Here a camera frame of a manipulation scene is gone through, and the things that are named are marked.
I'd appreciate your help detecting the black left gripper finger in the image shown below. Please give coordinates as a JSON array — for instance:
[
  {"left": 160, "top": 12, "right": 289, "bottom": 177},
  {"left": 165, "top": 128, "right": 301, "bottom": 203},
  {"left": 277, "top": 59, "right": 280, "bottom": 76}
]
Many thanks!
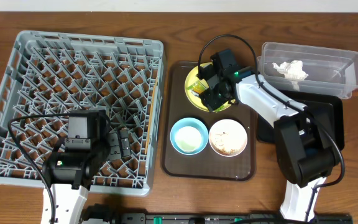
[
  {"left": 108, "top": 132, "right": 121, "bottom": 161},
  {"left": 119, "top": 128, "right": 131, "bottom": 157}
]

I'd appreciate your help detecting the colourful snack wrapper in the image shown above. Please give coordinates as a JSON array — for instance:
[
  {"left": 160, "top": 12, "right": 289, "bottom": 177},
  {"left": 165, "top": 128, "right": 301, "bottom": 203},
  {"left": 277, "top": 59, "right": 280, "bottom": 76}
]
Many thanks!
[{"left": 186, "top": 80, "right": 208, "bottom": 97}]

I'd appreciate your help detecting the white paper napkin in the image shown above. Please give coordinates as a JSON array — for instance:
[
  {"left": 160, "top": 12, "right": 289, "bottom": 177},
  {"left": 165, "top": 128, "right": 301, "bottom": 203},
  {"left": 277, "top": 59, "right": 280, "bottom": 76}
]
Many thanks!
[{"left": 272, "top": 60, "right": 309, "bottom": 81}]

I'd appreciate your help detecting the white paper cup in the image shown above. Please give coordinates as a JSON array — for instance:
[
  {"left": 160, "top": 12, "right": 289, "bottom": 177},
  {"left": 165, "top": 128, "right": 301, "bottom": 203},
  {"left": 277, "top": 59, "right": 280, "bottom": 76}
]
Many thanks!
[{"left": 175, "top": 126, "right": 202, "bottom": 153}]

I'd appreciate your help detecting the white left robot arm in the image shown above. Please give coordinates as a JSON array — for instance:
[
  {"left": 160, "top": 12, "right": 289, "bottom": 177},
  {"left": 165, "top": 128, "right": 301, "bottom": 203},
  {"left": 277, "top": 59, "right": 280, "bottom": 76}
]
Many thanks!
[{"left": 41, "top": 110, "right": 131, "bottom": 223}]

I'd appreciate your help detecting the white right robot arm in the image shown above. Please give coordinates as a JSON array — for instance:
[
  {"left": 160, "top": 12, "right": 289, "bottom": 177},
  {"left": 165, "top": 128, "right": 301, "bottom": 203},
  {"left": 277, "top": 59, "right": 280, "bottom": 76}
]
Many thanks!
[{"left": 197, "top": 49, "right": 345, "bottom": 222}]

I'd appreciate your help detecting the black waste tray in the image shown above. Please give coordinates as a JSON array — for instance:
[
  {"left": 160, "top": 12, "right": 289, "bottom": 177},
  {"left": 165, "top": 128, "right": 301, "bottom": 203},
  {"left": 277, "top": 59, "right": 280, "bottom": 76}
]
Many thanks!
[{"left": 257, "top": 90, "right": 345, "bottom": 150}]

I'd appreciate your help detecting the clear plastic waste bin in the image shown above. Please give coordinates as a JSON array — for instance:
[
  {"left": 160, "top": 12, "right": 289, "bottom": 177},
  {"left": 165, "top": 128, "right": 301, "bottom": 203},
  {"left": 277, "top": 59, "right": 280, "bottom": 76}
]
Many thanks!
[{"left": 258, "top": 42, "right": 358, "bottom": 99}]

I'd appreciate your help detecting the grey dishwasher rack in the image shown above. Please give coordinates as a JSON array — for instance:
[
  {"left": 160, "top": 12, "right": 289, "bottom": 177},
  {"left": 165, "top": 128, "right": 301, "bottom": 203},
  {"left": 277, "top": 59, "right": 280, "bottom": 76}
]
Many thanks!
[{"left": 0, "top": 30, "right": 166, "bottom": 197}]

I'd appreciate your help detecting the yellow plate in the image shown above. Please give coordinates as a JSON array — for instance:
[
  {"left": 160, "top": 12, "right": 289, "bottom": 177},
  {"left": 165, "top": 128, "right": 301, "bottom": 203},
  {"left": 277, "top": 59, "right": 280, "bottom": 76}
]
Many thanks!
[{"left": 184, "top": 62, "right": 236, "bottom": 113}]

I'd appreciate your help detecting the leftover rice food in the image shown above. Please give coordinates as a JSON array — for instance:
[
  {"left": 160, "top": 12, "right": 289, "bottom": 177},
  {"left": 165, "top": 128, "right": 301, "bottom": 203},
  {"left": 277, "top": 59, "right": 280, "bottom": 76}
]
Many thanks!
[{"left": 211, "top": 123, "right": 245, "bottom": 156}]

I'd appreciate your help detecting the wooden chopstick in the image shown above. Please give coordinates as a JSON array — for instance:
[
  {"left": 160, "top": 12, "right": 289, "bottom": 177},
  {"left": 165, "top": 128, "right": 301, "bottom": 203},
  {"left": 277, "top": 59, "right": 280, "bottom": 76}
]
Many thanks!
[{"left": 145, "top": 81, "right": 158, "bottom": 155}]

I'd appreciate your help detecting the light blue bowl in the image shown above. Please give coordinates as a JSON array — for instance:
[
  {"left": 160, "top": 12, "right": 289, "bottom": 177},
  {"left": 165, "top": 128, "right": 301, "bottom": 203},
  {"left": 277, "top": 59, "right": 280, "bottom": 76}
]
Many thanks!
[{"left": 170, "top": 118, "right": 208, "bottom": 156}]

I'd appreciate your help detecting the dark brown serving tray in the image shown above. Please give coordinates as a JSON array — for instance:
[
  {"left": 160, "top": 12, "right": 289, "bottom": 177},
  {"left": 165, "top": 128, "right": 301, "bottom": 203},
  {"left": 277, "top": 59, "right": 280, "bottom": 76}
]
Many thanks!
[{"left": 161, "top": 62, "right": 257, "bottom": 181}]

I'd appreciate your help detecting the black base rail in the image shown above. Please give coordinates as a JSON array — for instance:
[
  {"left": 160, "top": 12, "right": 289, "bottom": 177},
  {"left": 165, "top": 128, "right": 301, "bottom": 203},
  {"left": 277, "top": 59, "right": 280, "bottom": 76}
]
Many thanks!
[{"left": 78, "top": 204, "right": 354, "bottom": 224}]

